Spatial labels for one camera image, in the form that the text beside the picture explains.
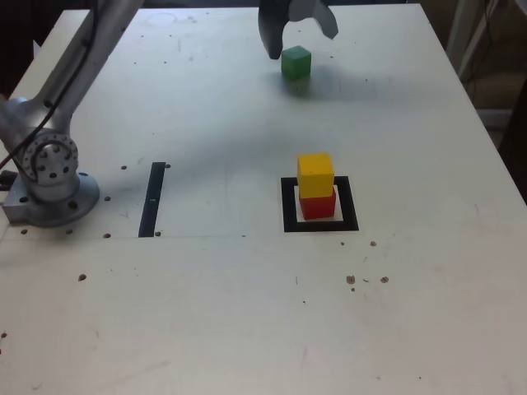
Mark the black tape strip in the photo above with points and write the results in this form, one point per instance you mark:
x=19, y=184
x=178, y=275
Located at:
x=151, y=197

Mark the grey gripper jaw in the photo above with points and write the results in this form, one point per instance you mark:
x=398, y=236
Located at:
x=271, y=29
x=317, y=10

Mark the black tape square outline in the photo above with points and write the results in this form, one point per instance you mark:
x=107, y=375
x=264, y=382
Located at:
x=321, y=227

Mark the green cube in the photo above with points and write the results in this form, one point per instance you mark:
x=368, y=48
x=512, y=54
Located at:
x=297, y=63

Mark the red cube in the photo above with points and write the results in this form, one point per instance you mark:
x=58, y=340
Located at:
x=319, y=207

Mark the yellow cube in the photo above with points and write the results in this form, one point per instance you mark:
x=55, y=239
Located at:
x=315, y=175

